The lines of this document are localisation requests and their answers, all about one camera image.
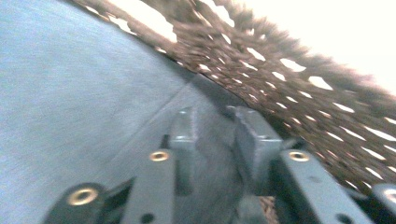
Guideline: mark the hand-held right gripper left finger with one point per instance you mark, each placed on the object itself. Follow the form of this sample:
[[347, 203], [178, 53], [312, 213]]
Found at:
[[183, 130]]

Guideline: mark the dark brown wicker basket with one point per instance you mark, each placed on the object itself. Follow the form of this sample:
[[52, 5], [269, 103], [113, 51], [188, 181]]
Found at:
[[280, 81]]

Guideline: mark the black pants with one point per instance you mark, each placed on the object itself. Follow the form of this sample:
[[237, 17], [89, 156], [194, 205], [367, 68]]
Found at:
[[77, 93]]

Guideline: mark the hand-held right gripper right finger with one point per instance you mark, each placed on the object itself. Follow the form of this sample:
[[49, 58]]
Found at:
[[257, 140]]

